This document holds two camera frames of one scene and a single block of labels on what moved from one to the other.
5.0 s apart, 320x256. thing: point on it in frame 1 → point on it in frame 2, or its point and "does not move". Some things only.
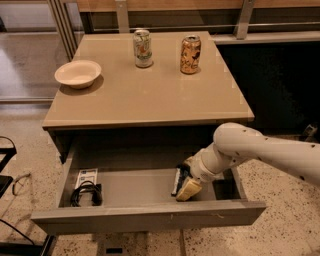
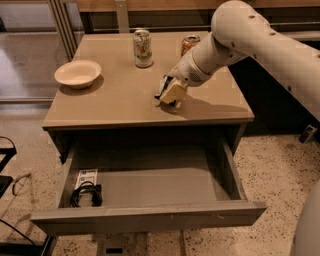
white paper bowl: x=79 y=74 does not move
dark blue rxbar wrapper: x=183 y=172 → x=165 y=82
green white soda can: x=142 y=48 does not move
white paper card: x=86 y=175 does not move
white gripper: x=200 y=170 → x=188 y=74
